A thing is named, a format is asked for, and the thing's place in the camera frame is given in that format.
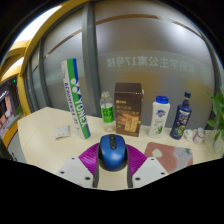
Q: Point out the blue computer mouse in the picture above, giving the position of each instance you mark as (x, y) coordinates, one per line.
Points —
(112, 152)

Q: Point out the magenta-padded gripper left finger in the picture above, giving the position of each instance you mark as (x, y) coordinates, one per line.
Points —
(83, 168)

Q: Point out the small white jar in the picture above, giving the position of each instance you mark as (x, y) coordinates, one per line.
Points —
(199, 135)

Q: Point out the floral pastel mouse pad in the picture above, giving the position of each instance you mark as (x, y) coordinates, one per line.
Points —
(173, 156)

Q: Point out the white green shuttlecock tube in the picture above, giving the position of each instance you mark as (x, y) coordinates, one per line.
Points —
(76, 98)

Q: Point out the white blue-cap shampoo bottle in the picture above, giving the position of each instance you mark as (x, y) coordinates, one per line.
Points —
(159, 116)

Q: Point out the dark blue pump bottle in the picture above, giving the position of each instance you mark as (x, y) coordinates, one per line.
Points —
(181, 116)

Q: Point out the brown cardboard box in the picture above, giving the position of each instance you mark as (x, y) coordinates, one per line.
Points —
(128, 109)

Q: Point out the clear green-label drink bottle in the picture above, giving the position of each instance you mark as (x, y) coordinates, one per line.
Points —
(107, 111)

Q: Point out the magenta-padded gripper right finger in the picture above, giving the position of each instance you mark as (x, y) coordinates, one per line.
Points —
(141, 168)

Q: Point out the small white packet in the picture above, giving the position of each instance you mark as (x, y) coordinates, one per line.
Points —
(62, 131)

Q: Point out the green plant in white pot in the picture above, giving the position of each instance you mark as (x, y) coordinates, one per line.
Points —
(218, 116)

